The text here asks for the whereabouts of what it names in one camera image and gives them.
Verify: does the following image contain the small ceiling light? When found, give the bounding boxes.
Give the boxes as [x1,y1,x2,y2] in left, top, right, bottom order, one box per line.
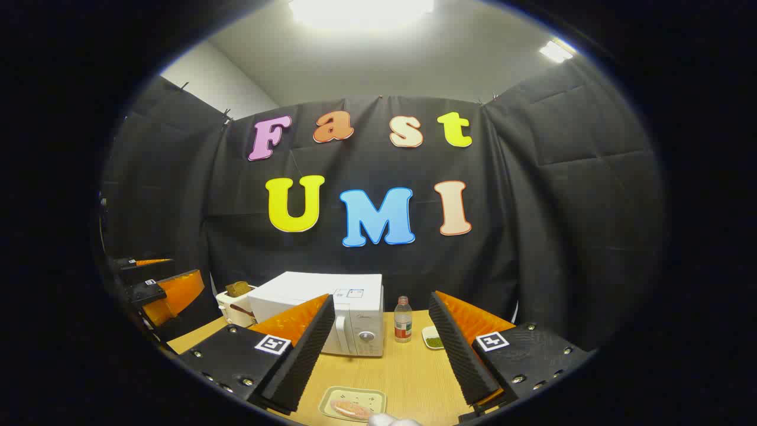
[538,38,577,64]

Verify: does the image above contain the large ceiling light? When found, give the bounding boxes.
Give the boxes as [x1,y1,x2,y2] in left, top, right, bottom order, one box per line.
[289,0,435,30]

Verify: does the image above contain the pale green square plate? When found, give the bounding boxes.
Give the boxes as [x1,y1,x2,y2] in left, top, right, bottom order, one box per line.
[318,386,387,422]

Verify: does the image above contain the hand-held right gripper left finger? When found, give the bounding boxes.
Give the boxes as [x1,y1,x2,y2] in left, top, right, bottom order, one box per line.
[177,294,336,415]

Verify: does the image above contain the clear plastic bottle red label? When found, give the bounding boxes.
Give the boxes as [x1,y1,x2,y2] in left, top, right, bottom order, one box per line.
[394,296,413,344]

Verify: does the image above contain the white microwave oven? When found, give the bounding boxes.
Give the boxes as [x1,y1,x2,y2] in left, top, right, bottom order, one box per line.
[247,272,385,357]

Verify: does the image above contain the white toaster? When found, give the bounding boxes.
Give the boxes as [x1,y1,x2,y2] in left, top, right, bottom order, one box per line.
[216,284,258,328]

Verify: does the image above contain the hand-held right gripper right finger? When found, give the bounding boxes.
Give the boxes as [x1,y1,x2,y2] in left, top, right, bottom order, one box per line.
[428,291,592,415]

